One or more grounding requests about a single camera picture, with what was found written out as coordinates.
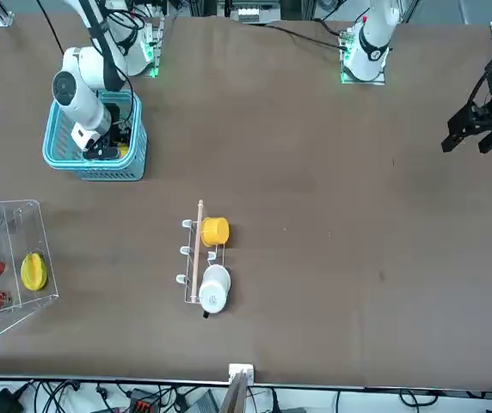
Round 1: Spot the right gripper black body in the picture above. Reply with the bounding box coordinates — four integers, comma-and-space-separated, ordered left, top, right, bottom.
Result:
99, 101, 123, 150

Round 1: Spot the blue plastic slotted basket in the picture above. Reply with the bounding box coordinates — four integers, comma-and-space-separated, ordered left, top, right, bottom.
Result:
41, 88, 149, 182

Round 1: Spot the clear acrylic tiered rack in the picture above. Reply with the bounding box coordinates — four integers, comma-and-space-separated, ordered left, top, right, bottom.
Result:
0, 198, 61, 337

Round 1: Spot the yellow plastic cup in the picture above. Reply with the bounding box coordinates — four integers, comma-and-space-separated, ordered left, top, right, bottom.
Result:
200, 217, 231, 248

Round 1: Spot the yellow green starfruit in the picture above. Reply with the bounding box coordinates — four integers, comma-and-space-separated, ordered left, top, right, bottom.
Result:
20, 252, 49, 292

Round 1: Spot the white plastic cup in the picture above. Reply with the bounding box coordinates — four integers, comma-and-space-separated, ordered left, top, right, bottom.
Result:
198, 264, 232, 319

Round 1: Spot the black red power strip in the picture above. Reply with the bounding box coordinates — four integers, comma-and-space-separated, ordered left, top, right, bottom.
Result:
128, 388, 162, 413

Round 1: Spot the white socket box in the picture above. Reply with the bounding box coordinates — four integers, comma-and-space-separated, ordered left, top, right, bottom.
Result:
228, 363, 255, 385

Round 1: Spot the black power adapter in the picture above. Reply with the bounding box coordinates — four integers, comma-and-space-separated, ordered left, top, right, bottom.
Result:
0, 386, 24, 413

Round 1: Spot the grey power adapter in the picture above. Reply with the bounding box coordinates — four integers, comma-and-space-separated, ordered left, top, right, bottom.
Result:
188, 389, 220, 413

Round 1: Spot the white wire cup rack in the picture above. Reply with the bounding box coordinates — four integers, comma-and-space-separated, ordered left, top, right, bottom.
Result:
175, 200, 232, 307

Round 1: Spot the black table cable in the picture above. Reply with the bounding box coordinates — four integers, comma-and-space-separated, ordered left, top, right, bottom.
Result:
245, 21, 350, 51

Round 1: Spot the grey camera post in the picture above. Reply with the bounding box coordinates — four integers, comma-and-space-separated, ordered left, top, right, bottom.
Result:
219, 372, 249, 413

